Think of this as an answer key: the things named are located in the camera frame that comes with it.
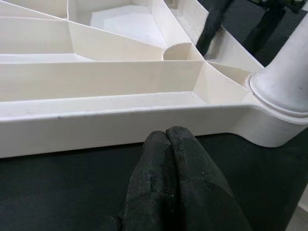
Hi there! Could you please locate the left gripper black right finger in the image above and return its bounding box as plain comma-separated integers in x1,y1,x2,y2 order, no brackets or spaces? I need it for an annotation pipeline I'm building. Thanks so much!
166,126,252,231

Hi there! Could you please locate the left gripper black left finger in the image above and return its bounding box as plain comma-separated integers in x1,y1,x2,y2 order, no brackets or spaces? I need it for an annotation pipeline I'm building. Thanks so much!
119,129,179,231

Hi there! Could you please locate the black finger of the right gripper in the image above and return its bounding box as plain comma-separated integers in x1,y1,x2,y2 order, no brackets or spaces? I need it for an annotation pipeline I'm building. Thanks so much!
243,0,287,57
196,0,233,57

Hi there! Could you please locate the white plastic table top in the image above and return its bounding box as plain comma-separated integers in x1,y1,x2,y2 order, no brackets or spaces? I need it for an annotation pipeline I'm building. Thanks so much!
0,0,305,159

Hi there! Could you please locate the white plastic table leg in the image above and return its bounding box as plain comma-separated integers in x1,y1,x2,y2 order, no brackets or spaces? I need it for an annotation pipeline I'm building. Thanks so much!
247,13,308,125

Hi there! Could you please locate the black tablecloth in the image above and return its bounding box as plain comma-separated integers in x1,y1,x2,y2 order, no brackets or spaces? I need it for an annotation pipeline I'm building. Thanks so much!
0,0,308,231

